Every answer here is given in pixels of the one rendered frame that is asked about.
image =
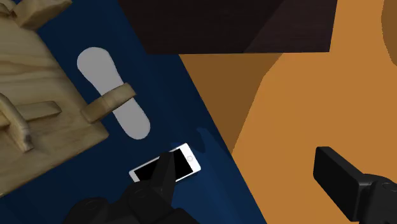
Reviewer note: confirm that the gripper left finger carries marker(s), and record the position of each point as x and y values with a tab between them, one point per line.
155	198

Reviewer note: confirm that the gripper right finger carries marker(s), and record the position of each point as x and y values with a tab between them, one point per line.
341	176

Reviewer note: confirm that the white smartphone with black screen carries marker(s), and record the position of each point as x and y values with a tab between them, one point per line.
185	166

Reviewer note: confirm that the dark blue table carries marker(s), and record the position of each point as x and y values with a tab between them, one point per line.
161	102

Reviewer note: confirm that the white flat oblong shape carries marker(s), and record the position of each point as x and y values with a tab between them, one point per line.
97	69

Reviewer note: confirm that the light wooden carved object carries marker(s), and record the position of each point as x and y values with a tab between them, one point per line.
37	102

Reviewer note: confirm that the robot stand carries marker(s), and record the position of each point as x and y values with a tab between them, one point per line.
198	24

